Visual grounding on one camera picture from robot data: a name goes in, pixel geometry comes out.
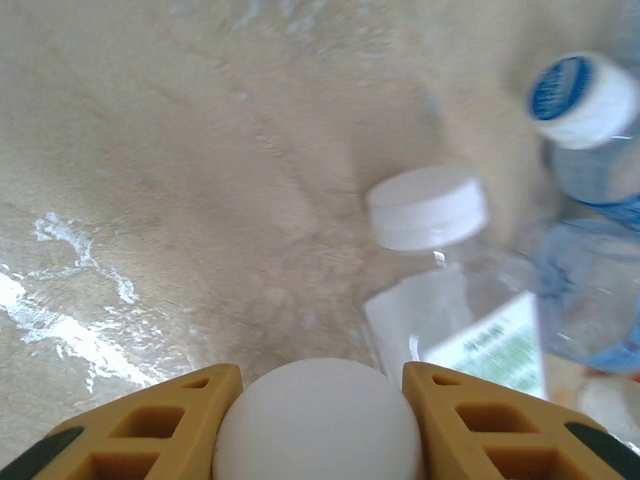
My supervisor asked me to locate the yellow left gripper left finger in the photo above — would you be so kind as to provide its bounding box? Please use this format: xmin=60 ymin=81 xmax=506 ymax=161
xmin=0 ymin=363 xmax=245 ymax=480

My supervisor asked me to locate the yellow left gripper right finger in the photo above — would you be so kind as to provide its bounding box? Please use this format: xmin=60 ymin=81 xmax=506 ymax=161
xmin=401 ymin=361 xmax=640 ymax=480

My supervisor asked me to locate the light blue label bottle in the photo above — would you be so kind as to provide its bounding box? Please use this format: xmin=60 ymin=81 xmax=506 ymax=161
xmin=514 ymin=217 xmax=640 ymax=376

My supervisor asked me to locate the blue label Pocari bottle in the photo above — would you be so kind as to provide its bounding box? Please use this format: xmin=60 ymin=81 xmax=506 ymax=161
xmin=523 ymin=49 xmax=640 ymax=224

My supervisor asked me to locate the clear bottle white green label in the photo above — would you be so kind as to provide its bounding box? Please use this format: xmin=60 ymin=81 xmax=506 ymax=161
xmin=362 ymin=164 xmax=551 ymax=401

